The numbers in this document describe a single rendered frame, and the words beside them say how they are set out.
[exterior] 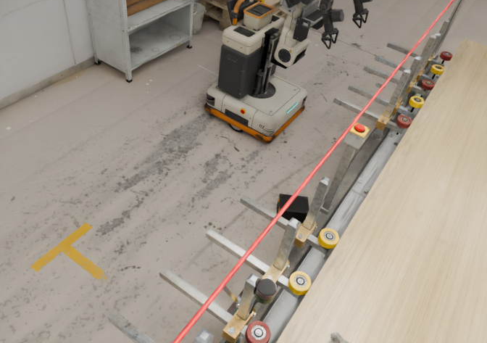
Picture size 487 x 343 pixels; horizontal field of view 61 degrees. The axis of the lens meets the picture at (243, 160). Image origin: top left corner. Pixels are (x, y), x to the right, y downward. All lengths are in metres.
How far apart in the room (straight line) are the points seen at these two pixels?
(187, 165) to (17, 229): 1.18
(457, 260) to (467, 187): 0.47
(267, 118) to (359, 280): 1.83
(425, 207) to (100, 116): 2.56
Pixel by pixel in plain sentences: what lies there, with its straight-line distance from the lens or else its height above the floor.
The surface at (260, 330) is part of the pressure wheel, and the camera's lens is 1.45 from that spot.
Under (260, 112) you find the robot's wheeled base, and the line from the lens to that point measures 3.23.
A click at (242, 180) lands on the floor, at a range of 3.05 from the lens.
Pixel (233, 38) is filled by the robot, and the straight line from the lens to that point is 3.08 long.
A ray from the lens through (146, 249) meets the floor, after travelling 2.65.
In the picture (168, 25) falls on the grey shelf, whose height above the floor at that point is 0.14.
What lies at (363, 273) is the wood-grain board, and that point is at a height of 0.90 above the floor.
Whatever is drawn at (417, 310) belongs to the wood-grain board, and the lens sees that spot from 1.68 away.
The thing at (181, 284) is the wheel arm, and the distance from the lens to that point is 1.55.
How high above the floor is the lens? 2.22
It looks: 44 degrees down
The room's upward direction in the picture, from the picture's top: 10 degrees clockwise
